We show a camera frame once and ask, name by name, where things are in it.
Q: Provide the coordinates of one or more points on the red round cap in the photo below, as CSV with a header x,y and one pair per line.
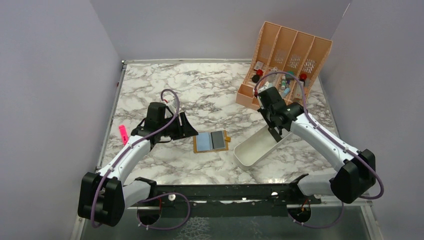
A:
x,y
259,72

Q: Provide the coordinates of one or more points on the pink highlighter marker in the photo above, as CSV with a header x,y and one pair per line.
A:
x,y
123,134

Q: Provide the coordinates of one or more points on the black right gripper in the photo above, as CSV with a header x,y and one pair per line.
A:
x,y
263,112

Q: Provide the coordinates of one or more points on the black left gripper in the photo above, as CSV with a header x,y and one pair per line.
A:
x,y
185,130

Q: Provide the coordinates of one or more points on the black mounting rail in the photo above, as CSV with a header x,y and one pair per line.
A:
x,y
225,200

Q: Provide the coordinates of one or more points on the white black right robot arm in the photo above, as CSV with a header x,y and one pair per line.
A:
x,y
355,169

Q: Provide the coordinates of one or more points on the black round cap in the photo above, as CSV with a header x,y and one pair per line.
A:
x,y
255,79

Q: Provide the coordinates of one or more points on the white plastic tray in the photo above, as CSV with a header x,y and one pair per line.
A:
x,y
257,147

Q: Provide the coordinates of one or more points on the green round cap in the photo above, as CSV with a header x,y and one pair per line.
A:
x,y
290,75

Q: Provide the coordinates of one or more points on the yellow leather card holder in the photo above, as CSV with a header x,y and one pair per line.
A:
x,y
202,143

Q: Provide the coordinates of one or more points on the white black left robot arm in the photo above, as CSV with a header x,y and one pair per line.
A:
x,y
103,195

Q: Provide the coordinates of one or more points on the peach desk organizer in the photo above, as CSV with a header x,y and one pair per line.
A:
x,y
278,50

